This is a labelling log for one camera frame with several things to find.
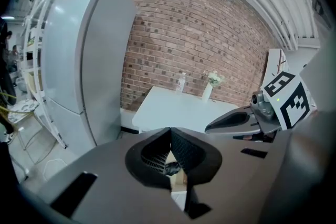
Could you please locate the person's white shirt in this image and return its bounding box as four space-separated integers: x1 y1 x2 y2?
299 31 336 113

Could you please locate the white desk with drawer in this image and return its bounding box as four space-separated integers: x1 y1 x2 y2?
131 86 241 135

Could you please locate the patterned cushion stool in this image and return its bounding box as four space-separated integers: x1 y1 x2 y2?
7 99 66 166

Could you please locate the wooden coat rack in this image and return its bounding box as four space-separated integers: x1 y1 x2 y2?
275 49 288 74

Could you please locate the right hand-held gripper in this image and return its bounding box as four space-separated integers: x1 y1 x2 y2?
204 71 312 140

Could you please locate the white refrigerator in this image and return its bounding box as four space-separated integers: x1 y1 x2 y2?
41 0 139 156

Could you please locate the white metal shelf rack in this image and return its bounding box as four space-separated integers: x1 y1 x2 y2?
20 0 69 151

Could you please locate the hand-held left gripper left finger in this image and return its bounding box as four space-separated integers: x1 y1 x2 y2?
39 127 190 224

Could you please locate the white flower bouquet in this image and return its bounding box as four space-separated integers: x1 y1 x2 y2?
204 70 226 89

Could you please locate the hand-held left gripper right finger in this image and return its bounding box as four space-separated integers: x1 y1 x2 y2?
171 127 274 224

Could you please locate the white floor cable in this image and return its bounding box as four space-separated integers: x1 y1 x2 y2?
43 157 69 182

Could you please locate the clear plastic bottle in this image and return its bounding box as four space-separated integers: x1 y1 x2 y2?
175 72 187 94

